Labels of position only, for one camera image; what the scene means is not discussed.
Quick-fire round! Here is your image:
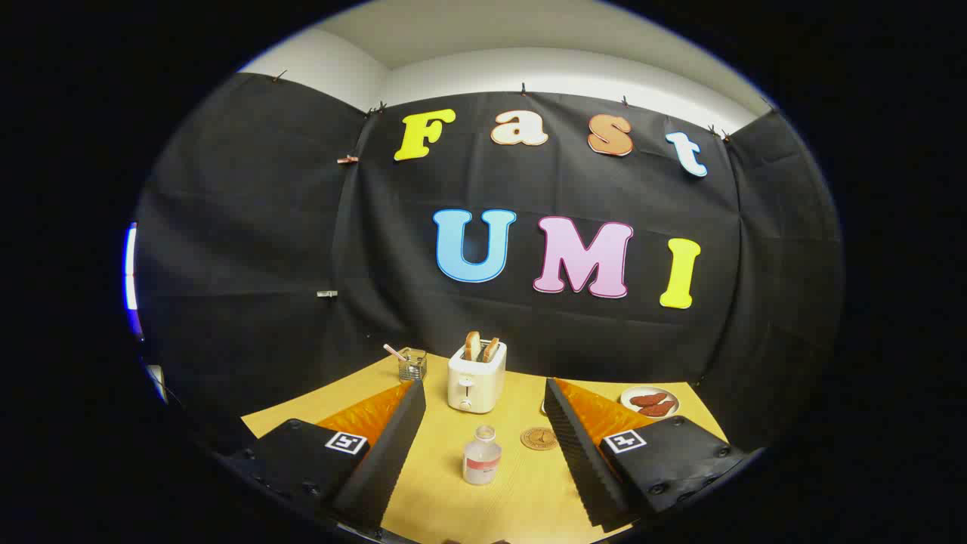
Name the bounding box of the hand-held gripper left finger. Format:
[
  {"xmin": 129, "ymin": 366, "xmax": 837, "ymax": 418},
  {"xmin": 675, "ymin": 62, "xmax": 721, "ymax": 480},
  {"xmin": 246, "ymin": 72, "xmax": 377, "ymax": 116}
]
[{"xmin": 223, "ymin": 378, "xmax": 428, "ymax": 533}]

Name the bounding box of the black backdrop cloth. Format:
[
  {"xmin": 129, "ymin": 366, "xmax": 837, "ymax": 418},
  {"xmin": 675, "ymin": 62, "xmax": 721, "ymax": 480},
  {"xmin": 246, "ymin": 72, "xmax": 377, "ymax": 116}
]
[{"xmin": 132, "ymin": 72, "xmax": 843, "ymax": 454}]

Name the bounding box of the clear juice bottle red label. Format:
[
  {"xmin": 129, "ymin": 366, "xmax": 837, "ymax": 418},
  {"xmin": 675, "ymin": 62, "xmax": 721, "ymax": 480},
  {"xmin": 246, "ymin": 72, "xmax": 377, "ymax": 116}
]
[{"xmin": 462, "ymin": 425, "xmax": 503, "ymax": 486}]

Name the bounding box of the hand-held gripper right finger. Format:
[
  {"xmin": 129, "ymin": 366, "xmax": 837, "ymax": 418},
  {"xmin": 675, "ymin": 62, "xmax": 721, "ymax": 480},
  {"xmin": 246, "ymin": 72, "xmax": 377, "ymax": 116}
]
[{"xmin": 542, "ymin": 376, "xmax": 749, "ymax": 533}]

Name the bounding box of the white oval plate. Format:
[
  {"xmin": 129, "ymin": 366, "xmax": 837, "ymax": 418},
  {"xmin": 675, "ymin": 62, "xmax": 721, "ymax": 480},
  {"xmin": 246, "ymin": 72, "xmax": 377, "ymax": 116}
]
[{"xmin": 619, "ymin": 386, "xmax": 681, "ymax": 419}]

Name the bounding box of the cream toaster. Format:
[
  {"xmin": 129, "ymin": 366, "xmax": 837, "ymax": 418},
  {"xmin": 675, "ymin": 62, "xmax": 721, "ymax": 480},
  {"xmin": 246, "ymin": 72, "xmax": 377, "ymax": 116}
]
[{"xmin": 447, "ymin": 340, "xmax": 508, "ymax": 414}]

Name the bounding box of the wooden table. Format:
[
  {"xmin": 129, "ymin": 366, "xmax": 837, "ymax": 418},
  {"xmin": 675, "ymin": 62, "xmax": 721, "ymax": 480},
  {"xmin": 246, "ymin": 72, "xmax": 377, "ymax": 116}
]
[{"xmin": 240, "ymin": 348, "xmax": 730, "ymax": 544}]

